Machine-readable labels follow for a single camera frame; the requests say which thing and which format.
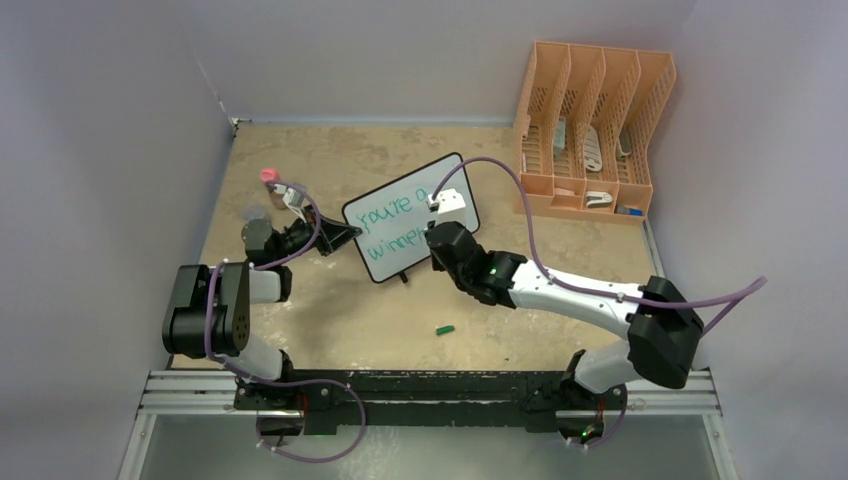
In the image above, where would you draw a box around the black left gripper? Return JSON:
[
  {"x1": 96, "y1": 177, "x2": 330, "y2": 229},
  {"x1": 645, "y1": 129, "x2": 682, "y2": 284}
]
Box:
[{"x1": 273, "y1": 205, "x2": 360, "y2": 265}]

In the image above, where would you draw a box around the white whiteboard black frame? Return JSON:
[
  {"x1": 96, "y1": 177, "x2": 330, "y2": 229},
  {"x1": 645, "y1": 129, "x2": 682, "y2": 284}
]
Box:
[{"x1": 342, "y1": 152, "x2": 463, "y2": 283}]

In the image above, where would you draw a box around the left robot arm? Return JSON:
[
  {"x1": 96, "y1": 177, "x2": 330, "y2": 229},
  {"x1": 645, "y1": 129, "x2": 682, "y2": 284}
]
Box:
[{"x1": 161, "y1": 206, "x2": 363, "y2": 409}]

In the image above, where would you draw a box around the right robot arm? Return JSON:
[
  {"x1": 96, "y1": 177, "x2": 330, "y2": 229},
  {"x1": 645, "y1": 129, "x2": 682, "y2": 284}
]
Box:
[{"x1": 425, "y1": 222, "x2": 704, "y2": 407}]

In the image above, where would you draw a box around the clear plastic clip jar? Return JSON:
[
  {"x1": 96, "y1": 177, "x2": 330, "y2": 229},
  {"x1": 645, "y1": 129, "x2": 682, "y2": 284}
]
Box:
[{"x1": 241, "y1": 203, "x2": 271, "y2": 222}]

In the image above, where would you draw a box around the pink lid crayon bottle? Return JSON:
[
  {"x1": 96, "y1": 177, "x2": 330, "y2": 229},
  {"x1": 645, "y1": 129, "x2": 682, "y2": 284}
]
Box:
[{"x1": 259, "y1": 167, "x2": 287, "y2": 210}]

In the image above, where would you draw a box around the white stapler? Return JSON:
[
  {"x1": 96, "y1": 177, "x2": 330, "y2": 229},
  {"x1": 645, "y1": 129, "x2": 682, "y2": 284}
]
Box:
[{"x1": 585, "y1": 191, "x2": 614, "y2": 209}]

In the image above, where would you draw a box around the white perforated object in organizer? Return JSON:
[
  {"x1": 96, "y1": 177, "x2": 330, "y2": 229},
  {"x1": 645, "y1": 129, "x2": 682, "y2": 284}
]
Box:
[{"x1": 583, "y1": 125, "x2": 603, "y2": 173}]

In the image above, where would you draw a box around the peach plastic file organizer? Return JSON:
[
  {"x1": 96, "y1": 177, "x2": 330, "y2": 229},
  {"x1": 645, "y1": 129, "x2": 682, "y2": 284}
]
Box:
[{"x1": 514, "y1": 40, "x2": 676, "y2": 225}]

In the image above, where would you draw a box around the blue small box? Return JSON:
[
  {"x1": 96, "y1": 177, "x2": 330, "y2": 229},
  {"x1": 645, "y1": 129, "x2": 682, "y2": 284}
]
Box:
[{"x1": 615, "y1": 205, "x2": 644, "y2": 217}]

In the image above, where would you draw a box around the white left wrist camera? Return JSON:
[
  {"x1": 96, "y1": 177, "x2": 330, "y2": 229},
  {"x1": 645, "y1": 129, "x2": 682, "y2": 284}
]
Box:
[{"x1": 274, "y1": 184, "x2": 306, "y2": 211}]

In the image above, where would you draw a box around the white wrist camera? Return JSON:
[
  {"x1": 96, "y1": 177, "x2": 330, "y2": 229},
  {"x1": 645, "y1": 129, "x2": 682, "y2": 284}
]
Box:
[
  {"x1": 427, "y1": 189, "x2": 467, "y2": 226},
  {"x1": 274, "y1": 184, "x2": 306, "y2": 211}
]

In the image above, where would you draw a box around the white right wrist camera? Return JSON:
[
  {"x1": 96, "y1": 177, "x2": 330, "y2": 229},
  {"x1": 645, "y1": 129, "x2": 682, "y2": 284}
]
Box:
[{"x1": 427, "y1": 189, "x2": 467, "y2": 226}]

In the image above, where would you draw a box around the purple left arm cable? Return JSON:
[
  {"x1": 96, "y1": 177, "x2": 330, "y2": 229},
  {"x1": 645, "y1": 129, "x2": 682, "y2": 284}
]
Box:
[{"x1": 203, "y1": 181, "x2": 368, "y2": 465}]

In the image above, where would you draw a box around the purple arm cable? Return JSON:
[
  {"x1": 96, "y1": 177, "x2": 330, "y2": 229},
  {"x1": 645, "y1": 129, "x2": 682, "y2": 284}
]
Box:
[
  {"x1": 430, "y1": 156, "x2": 768, "y2": 452},
  {"x1": 203, "y1": 181, "x2": 368, "y2": 465}
]

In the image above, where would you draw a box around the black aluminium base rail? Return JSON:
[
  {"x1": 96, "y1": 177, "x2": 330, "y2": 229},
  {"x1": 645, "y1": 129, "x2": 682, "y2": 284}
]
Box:
[{"x1": 140, "y1": 370, "x2": 721, "y2": 439}]

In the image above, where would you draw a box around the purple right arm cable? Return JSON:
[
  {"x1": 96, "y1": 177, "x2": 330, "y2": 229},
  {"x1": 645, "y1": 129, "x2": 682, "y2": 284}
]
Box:
[{"x1": 430, "y1": 156, "x2": 768, "y2": 452}]

